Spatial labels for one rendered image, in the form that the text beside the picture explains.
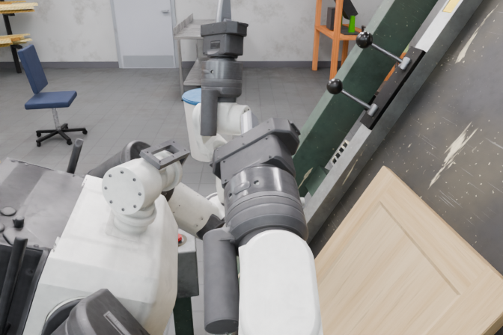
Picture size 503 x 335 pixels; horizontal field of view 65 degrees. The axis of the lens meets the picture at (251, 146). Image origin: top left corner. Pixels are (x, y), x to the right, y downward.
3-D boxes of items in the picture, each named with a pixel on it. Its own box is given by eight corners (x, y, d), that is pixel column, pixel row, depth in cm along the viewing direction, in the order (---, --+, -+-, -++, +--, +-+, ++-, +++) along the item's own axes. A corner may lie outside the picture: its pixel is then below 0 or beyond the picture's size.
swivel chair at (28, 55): (95, 130, 454) (80, 45, 414) (68, 149, 405) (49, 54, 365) (50, 127, 461) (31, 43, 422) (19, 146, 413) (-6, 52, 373)
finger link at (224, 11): (230, -5, 83) (229, 26, 84) (218, -8, 81) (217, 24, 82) (235, -5, 82) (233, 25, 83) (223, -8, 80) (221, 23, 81)
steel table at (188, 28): (234, 69, 734) (233, 13, 693) (230, 101, 553) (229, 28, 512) (195, 69, 734) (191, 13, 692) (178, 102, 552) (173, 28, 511)
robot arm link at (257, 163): (276, 101, 47) (294, 174, 39) (312, 145, 53) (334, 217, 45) (194, 148, 51) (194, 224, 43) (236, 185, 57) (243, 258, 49)
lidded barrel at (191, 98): (238, 143, 419) (237, 87, 393) (233, 164, 373) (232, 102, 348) (191, 142, 422) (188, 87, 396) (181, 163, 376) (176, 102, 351)
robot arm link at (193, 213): (226, 262, 93) (156, 226, 80) (205, 233, 103) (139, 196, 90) (257, 225, 94) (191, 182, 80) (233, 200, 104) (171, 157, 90)
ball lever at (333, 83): (373, 119, 91) (324, 89, 93) (382, 105, 90) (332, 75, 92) (373, 120, 88) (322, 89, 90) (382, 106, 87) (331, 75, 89)
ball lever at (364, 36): (403, 74, 88) (352, 44, 90) (414, 59, 87) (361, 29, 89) (405, 73, 84) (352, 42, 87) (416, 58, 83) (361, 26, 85)
